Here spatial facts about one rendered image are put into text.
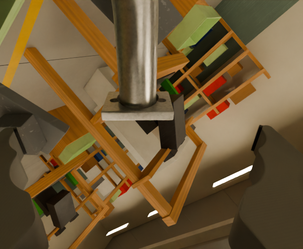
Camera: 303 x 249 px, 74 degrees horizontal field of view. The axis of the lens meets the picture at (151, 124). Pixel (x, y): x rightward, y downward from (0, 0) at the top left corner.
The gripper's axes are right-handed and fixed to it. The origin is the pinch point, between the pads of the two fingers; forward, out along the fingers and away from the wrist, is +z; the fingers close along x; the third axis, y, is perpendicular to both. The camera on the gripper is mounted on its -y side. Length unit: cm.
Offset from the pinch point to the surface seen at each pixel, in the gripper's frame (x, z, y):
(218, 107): 204, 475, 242
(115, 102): -2.3, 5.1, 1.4
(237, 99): 243, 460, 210
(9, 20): -17.9, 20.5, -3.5
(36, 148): -10.0, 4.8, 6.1
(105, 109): -2.8, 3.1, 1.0
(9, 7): -17.1, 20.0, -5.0
